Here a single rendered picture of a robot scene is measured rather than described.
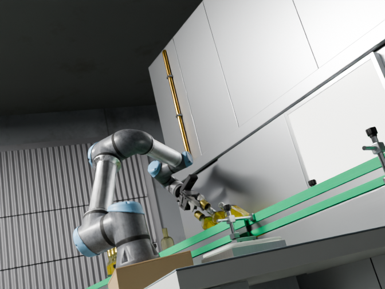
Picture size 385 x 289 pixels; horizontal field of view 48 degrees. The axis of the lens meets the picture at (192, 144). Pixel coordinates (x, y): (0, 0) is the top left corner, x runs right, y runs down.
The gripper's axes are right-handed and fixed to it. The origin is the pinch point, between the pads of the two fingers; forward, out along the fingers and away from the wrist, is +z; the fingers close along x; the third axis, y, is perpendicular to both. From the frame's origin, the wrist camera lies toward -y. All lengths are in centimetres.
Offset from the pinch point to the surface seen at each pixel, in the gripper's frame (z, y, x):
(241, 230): 33.8, -4.7, 5.9
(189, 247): 13.7, 12.7, 13.4
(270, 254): 102, -42, 65
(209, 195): -15.4, 3.2, -14.8
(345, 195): 71, -35, 4
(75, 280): -173, 151, -14
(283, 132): 26, -42, -12
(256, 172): 16.4, -20.9, -12.0
